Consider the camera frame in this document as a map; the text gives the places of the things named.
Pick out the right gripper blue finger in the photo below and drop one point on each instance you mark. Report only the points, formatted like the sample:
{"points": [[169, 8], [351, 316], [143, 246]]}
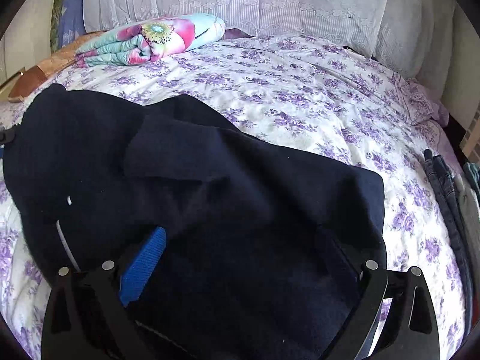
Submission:
{"points": [[138, 272]]}

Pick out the navy blue pants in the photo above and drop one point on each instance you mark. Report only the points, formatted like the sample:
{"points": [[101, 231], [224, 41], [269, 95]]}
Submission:
{"points": [[263, 242]]}

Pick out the orange brown blanket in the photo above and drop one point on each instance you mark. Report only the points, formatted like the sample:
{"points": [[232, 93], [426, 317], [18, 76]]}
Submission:
{"points": [[37, 75]]}

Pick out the folded colourful floral quilt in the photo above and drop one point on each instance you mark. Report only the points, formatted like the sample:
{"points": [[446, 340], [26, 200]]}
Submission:
{"points": [[151, 40]]}

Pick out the purple floral bedspread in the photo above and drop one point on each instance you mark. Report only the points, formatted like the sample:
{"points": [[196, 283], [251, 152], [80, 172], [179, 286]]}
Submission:
{"points": [[296, 92]]}

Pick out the blue patterned fabric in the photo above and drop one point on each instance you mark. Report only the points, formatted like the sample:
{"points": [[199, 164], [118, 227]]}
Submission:
{"points": [[71, 22]]}

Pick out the folded dark jeans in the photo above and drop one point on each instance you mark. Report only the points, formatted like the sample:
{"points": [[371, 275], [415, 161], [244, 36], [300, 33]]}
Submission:
{"points": [[441, 180]]}

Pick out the purple floral pillow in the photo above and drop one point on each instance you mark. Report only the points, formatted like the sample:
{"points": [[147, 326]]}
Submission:
{"points": [[418, 101]]}

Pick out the white lace covered bedding pile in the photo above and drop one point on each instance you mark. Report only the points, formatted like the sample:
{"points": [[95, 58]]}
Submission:
{"points": [[411, 37]]}

